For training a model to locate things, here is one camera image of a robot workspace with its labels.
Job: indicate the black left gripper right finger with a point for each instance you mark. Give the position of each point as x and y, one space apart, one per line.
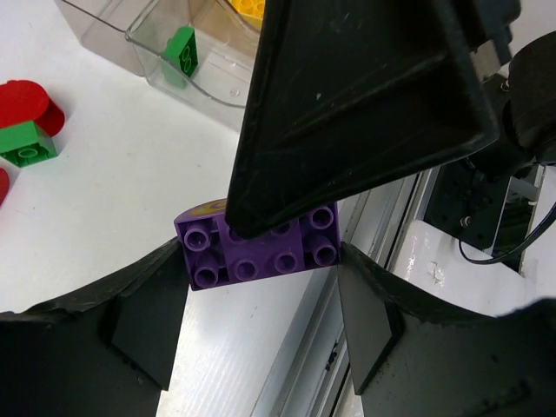
413 354

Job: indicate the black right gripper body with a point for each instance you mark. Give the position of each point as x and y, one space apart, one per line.
486 25

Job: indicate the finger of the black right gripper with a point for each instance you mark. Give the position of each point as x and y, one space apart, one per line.
348 95

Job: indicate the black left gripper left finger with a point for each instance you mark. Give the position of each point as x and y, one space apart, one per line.
106 349

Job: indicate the curved yellow lego brick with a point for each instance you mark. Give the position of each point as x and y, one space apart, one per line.
249 8

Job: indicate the curved purple lego brick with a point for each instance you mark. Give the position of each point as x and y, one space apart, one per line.
217 256

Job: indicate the small curved green brick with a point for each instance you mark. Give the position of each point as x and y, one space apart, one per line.
180 57

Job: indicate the right arm base joint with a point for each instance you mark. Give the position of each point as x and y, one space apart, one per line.
490 215

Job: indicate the clear plastic bin front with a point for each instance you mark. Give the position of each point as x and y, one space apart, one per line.
222 76

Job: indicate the clear plastic bin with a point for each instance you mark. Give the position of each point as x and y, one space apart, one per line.
219 20
102 26
222 76

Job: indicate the clear plastic bin middle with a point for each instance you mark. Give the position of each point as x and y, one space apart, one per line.
219 20

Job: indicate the red lego brick near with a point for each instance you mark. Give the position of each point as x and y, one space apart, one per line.
4 184

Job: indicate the green square lego brick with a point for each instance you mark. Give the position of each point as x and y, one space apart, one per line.
25 144

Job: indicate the clear plastic bin rear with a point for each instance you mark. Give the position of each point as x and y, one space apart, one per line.
102 26

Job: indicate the red rounded lego brick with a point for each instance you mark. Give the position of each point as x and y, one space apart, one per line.
27 101

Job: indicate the aluminium table edge rail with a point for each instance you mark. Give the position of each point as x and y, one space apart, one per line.
311 375

